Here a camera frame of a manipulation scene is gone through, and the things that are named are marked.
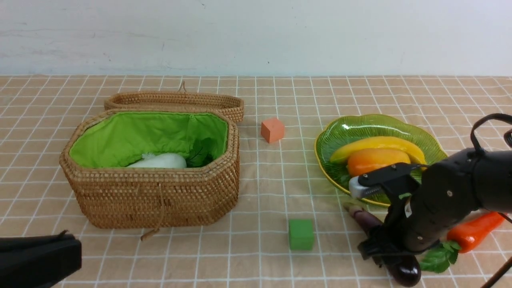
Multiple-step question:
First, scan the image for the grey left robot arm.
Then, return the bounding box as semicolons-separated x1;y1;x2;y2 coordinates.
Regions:
0;230;82;288

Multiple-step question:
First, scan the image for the green glass leaf plate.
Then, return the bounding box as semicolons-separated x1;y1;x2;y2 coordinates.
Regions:
314;114;448;195

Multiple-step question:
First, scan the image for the white radish with leaves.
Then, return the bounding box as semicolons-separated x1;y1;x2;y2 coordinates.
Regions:
128;138;216;168

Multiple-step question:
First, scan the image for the orange carrot with leaves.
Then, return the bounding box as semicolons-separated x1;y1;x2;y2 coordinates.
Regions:
420;212;505;274

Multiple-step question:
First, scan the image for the green cube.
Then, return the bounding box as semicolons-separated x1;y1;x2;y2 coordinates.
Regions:
288;218;315;250

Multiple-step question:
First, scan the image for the orange yellow mango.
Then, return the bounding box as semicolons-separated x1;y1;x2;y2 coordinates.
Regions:
347;148;411;177

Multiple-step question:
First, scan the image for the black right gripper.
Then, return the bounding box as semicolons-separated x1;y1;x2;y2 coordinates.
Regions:
349;150;482;260

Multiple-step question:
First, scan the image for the yellow banana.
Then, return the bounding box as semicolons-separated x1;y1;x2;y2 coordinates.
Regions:
329;136;426;164

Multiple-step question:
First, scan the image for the checked beige tablecloth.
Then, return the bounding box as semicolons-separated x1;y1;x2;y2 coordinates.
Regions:
0;75;511;288

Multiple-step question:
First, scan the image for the orange cube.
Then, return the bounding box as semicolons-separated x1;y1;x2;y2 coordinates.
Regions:
261;117;285;143

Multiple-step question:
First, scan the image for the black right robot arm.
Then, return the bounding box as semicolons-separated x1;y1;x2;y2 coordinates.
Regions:
344;113;511;287

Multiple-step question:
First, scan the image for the woven rattan basket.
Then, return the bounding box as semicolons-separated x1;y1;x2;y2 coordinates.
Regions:
59;109;240;231

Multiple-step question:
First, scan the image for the woven rattan basket lid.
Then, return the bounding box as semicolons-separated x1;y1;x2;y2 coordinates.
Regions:
104;81;244;123

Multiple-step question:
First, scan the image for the purple eggplant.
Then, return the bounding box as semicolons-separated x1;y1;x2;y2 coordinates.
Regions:
342;202;421;287

